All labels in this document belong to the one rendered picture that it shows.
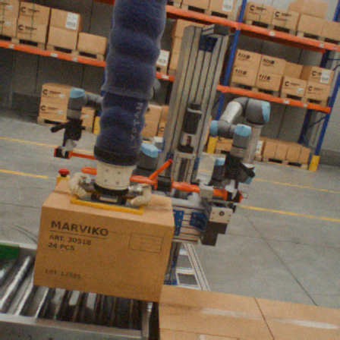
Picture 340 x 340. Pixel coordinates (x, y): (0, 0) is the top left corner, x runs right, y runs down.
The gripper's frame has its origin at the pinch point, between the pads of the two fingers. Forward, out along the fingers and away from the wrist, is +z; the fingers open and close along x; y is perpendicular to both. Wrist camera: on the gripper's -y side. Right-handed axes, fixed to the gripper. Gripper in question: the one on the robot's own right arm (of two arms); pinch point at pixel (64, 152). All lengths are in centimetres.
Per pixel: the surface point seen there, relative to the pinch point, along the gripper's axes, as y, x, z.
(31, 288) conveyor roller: 0, -33, 65
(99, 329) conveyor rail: 37, -63, 59
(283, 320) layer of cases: 136, -28, 63
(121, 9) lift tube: 20, -34, -75
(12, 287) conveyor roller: -10, -34, 65
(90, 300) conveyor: 30, -27, 71
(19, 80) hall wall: -274, 794, 59
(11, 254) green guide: -19, -9, 62
